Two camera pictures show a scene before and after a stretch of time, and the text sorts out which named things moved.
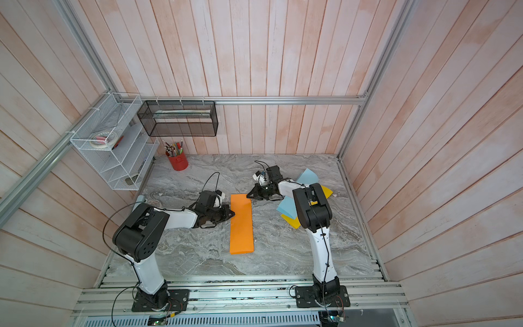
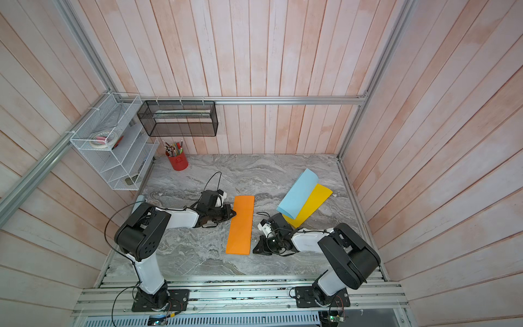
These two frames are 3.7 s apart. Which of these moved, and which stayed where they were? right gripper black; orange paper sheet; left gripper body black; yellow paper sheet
Moved: right gripper black
Stayed: left gripper body black; yellow paper sheet; orange paper sheet
